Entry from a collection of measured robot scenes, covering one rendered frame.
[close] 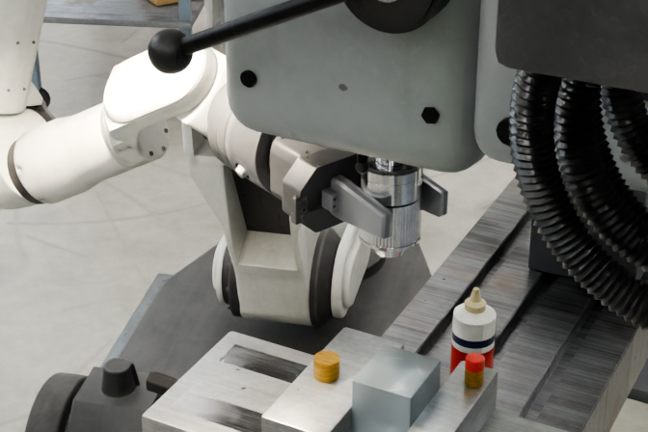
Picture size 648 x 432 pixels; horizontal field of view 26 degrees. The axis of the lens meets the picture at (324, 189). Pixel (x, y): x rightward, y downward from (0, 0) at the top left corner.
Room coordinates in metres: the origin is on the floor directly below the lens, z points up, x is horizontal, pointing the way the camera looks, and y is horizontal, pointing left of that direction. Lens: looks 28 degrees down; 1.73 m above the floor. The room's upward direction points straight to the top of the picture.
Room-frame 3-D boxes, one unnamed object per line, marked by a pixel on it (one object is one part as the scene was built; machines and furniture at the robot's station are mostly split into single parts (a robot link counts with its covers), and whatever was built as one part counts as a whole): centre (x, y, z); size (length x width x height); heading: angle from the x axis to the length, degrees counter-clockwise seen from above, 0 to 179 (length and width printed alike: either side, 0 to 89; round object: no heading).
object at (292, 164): (0.99, 0.01, 1.23); 0.13 x 0.12 x 0.10; 128
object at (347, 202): (0.90, -0.02, 1.24); 0.06 x 0.02 x 0.03; 38
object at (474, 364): (0.96, -0.12, 1.05); 0.02 x 0.02 x 0.03
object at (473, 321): (1.11, -0.14, 0.99); 0.04 x 0.04 x 0.11
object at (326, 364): (0.97, 0.00, 1.05); 0.02 x 0.02 x 0.02
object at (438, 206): (0.94, -0.07, 1.24); 0.06 x 0.02 x 0.03; 38
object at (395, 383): (0.94, -0.06, 1.04); 0.06 x 0.05 x 0.06; 152
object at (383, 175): (0.92, -0.05, 1.26); 0.05 x 0.05 x 0.01
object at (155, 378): (1.04, 0.14, 0.98); 0.04 x 0.02 x 0.02; 62
